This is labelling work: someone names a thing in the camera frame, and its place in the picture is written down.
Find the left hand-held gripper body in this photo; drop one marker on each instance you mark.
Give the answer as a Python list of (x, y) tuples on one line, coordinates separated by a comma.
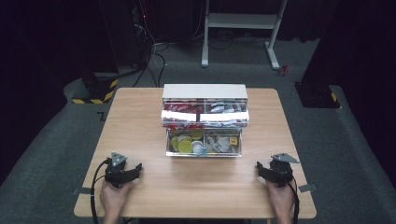
[(116, 174)]

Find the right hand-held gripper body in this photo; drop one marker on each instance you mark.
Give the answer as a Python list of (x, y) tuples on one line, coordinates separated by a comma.
[(280, 174)]

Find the clear drawer with packets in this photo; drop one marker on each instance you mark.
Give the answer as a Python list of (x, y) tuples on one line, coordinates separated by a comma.
[(205, 116)]

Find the white drawer cabinet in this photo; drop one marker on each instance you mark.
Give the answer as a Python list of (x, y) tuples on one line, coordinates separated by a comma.
[(205, 91)]

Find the person's right hand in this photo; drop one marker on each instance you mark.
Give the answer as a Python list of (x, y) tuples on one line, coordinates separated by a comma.
[(281, 199)]

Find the person's left hand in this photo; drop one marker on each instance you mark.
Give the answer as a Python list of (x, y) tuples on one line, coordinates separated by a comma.
[(112, 199)]

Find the grey tape piece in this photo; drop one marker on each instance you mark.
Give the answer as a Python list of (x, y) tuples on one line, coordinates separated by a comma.
[(307, 188), (81, 190)]

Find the small yellow square packet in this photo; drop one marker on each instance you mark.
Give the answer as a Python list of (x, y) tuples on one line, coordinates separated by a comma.
[(233, 141)]

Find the heap of grey sachets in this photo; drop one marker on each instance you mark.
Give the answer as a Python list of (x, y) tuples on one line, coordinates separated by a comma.
[(218, 144)]

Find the clear drawer with capsules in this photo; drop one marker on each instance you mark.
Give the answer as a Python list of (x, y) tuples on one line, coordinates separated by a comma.
[(204, 154)]

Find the small blue item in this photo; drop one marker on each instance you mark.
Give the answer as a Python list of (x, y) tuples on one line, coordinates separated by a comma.
[(204, 151)]

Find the white round capsule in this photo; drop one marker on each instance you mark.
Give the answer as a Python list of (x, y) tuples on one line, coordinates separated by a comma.
[(196, 146)]

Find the pile of white packets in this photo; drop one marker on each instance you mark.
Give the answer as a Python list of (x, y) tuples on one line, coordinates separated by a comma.
[(225, 108)]

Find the pile of red packets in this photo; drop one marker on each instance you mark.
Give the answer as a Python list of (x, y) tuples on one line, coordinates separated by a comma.
[(183, 107)]

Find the black yellow striped stand base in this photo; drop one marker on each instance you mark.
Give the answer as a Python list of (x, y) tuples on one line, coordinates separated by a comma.
[(99, 90)]

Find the small red floor object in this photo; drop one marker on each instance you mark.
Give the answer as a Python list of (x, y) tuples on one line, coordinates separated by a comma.
[(282, 70)]

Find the black curtain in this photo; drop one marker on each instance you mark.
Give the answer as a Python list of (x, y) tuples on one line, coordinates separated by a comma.
[(37, 62), (358, 46)]

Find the white metal stand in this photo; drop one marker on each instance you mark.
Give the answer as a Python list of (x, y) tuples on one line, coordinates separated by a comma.
[(239, 21)]

